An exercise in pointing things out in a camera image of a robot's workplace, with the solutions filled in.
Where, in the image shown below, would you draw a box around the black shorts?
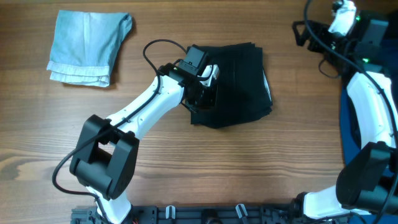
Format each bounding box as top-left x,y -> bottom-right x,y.
191,42 -> 273,129

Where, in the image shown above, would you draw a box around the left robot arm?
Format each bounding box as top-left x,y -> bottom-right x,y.
70,45 -> 219,223

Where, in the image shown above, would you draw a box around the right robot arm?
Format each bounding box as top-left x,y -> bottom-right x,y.
292,8 -> 397,222

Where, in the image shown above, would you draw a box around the blue garment pile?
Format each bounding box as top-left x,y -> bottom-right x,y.
338,37 -> 398,224

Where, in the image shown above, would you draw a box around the folded light blue garment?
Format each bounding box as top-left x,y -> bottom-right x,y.
47,10 -> 133,88

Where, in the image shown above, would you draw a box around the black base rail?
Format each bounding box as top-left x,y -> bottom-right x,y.
70,203 -> 348,224

